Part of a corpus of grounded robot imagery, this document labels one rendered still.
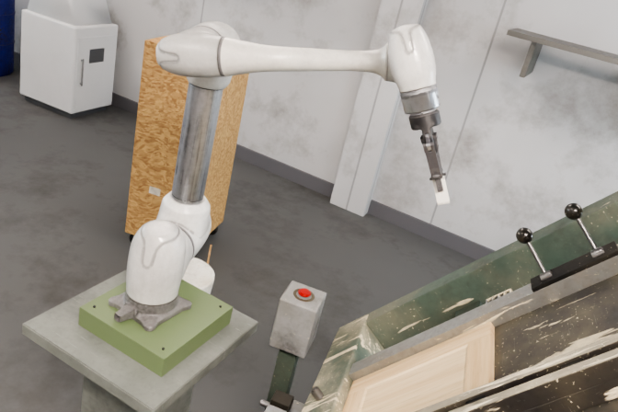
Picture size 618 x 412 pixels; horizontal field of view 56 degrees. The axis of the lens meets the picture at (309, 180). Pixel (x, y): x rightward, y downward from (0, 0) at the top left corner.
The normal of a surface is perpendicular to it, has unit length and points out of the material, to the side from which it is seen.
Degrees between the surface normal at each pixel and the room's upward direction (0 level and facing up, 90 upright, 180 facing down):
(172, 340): 0
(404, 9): 90
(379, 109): 90
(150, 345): 0
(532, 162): 90
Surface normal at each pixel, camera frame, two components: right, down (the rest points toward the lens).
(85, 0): 0.91, 0.04
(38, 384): 0.22, -0.90
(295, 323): -0.29, 0.32
